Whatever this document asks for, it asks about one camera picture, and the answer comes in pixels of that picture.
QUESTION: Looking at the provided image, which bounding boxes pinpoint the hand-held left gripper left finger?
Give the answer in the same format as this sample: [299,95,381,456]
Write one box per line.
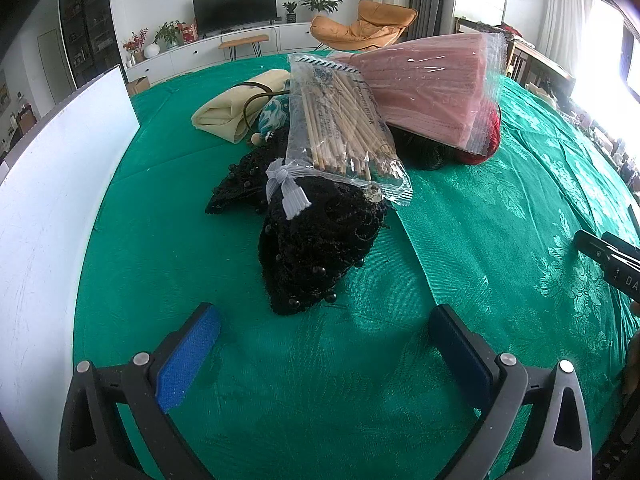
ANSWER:
[57,302,222,480]

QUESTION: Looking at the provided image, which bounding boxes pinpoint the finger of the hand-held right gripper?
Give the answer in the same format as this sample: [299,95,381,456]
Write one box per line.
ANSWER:
[574,230,618,268]
[602,231,640,261]

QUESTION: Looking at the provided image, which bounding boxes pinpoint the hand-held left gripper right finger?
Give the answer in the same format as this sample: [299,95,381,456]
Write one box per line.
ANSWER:
[428,304,593,480]

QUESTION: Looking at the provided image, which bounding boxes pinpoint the black beaded lace cloth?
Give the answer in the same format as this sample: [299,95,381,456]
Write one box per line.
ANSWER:
[206,125,388,317]

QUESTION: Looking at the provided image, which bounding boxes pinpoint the black garbage bag roll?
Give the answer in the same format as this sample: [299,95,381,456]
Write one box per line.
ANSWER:
[395,127,463,171]

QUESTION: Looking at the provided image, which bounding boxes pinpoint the person's right hand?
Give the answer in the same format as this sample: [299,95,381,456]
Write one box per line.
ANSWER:
[621,330,640,396]

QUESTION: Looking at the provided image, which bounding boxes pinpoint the green tablecloth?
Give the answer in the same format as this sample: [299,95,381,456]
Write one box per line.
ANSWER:
[74,52,640,480]

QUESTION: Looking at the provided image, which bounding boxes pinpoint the red foil bag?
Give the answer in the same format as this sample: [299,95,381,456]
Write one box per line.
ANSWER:
[457,105,502,166]

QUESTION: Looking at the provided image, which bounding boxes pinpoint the white board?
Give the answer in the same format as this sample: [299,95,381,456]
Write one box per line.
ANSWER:
[0,64,141,461]

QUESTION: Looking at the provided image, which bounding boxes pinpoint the clear packet of pink masks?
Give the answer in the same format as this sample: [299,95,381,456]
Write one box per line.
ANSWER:
[330,32,508,156]

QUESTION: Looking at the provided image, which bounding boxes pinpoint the white sheer curtain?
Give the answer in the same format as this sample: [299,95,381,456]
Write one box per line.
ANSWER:
[540,0,601,61]

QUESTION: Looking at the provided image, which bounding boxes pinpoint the cream cloth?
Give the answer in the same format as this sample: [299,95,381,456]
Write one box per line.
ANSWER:
[191,70,293,145]

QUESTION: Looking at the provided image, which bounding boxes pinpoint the teal patterned pouch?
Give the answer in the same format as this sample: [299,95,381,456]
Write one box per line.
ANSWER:
[242,81,291,148]

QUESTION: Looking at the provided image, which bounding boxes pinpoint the teal patterned cloth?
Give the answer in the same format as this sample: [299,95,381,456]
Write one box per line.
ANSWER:
[257,96,291,133]

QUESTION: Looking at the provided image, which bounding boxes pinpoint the clear packet of wooden sticks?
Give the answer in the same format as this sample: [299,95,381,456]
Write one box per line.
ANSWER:
[287,52,413,207]

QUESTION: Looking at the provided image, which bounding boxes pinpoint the white television cabinet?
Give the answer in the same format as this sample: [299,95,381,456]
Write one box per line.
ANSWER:
[125,22,321,83]

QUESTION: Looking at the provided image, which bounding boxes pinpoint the red flower bouquet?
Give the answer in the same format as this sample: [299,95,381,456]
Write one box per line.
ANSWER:
[122,27,150,66]

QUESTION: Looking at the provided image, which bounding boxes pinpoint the wooden bench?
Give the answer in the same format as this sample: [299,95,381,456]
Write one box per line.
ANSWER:
[218,35,270,58]

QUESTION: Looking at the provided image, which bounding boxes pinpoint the orange lounge chair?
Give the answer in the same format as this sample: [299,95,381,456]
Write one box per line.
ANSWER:
[310,0,418,53]

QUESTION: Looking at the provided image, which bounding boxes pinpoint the bushy green plant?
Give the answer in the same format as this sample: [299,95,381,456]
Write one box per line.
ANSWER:
[154,21,183,50]

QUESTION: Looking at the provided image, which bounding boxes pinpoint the black display cabinet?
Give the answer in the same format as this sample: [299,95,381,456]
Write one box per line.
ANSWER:
[57,0,126,88]

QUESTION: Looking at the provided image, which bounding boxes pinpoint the black television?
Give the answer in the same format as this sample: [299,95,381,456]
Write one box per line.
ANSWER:
[192,0,277,36]

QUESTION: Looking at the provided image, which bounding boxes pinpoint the large green potted plant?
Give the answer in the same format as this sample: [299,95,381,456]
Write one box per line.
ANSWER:
[300,0,343,15]

